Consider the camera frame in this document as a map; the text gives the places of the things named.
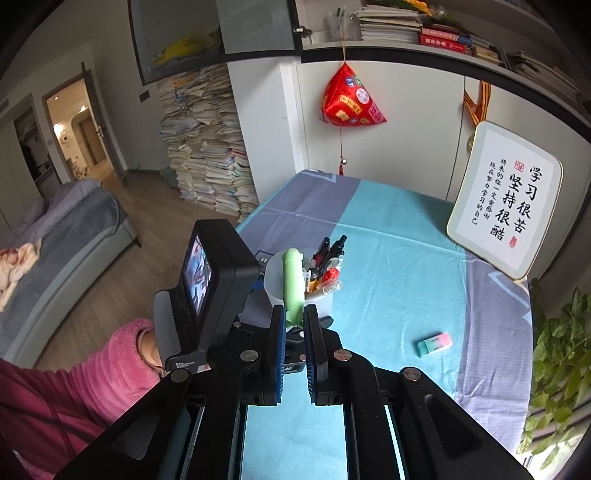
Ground dark glass cabinet door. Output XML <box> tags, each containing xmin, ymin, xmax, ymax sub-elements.
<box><xmin>127</xmin><ymin>0</ymin><xmax>303</xmax><ymax>86</ymax></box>

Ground green leafy plant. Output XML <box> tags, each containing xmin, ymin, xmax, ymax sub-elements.
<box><xmin>517</xmin><ymin>277</ymin><xmax>591</xmax><ymax>462</ymax></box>

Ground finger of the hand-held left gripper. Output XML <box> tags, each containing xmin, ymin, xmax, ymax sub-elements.
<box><xmin>238</xmin><ymin>288</ymin><xmax>273</xmax><ymax>325</ymax></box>

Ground stack with red books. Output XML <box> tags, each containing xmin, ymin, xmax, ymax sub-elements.
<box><xmin>418</xmin><ymin>25</ymin><xmax>504</xmax><ymax>65</ymax></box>

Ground light green chunky pen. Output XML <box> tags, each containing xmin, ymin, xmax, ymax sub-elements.
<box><xmin>281</xmin><ymin>248</ymin><xmax>306</xmax><ymax>330</ymax></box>

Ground pile of stacked papers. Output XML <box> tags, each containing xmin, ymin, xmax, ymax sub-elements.
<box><xmin>157</xmin><ymin>65</ymin><xmax>259</xmax><ymax>220</ymax></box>

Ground grey bed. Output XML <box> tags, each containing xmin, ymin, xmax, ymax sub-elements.
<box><xmin>0</xmin><ymin>179</ymin><xmax>141</xmax><ymax>370</ymax></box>

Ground clear pen holder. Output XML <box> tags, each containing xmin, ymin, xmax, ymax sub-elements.
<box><xmin>325</xmin><ymin>7</ymin><xmax>361</xmax><ymax>42</ymax></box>

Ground medal with striped ribbon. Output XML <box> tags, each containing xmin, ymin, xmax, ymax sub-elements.
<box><xmin>463</xmin><ymin>80</ymin><xmax>492</xmax><ymax>153</ymax></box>

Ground stack of grey booklets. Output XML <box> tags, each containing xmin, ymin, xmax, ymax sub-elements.
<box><xmin>505</xmin><ymin>51</ymin><xmax>583</xmax><ymax>107</ymax></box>

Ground translucent plastic cup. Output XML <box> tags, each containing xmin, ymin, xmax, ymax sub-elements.
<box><xmin>264</xmin><ymin>249</ymin><xmax>334</xmax><ymax>330</ymax></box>

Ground floral printed cloth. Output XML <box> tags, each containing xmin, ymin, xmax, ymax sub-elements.
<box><xmin>0</xmin><ymin>242</ymin><xmax>42</xmax><ymax>310</ymax></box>

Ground pink and green eraser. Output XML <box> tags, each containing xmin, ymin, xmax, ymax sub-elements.
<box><xmin>417</xmin><ymin>333</ymin><xmax>452</xmax><ymax>358</ymax></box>

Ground person's left forearm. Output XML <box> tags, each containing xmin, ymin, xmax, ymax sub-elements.
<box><xmin>0</xmin><ymin>318</ymin><xmax>164</xmax><ymax>480</ymax></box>

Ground black pen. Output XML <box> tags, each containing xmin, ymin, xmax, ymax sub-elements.
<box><xmin>325</xmin><ymin>234</ymin><xmax>348</xmax><ymax>264</ymax></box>
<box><xmin>313</xmin><ymin>237</ymin><xmax>331</xmax><ymax>271</ymax></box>

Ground dark framed room door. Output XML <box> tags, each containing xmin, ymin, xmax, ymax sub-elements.
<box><xmin>41</xmin><ymin>62</ymin><xmax>127</xmax><ymax>188</ymax></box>

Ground red hanging ornament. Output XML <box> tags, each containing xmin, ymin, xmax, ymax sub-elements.
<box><xmin>321</xmin><ymin>44</ymin><xmax>387</xmax><ymax>176</ymax></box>

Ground framed calligraphy sign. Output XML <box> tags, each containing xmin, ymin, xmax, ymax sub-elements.
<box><xmin>445</xmin><ymin>121</ymin><xmax>564</xmax><ymax>281</ymax></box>

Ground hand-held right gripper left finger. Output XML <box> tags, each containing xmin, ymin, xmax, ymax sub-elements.
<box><xmin>55</xmin><ymin>305</ymin><xmax>287</xmax><ymax>480</ymax></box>

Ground blue and grey tablecloth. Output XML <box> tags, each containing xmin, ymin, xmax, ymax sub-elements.
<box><xmin>235</xmin><ymin>168</ymin><xmax>534</xmax><ymax>480</ymax></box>

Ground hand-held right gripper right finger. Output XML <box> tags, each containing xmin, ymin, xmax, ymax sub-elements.
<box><xmin>304</xmin><ymin>305</ymin><xmax>532</xmax><ymax>480</ymax></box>

